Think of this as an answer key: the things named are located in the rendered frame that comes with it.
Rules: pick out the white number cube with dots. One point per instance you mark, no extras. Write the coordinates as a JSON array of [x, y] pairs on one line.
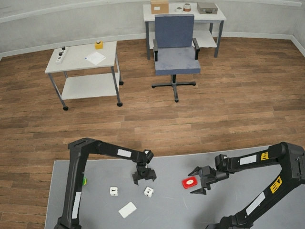
[[114, 191], [148, 192]]

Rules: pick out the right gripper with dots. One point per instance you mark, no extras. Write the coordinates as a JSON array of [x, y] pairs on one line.
[[203, 183]]

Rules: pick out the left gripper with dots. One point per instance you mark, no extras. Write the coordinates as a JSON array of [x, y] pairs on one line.
[[148, 174]]

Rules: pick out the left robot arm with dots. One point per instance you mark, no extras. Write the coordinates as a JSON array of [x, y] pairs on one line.
[[79, 153]]

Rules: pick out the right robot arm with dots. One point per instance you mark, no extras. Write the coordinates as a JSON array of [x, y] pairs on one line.
[[291, 176]]

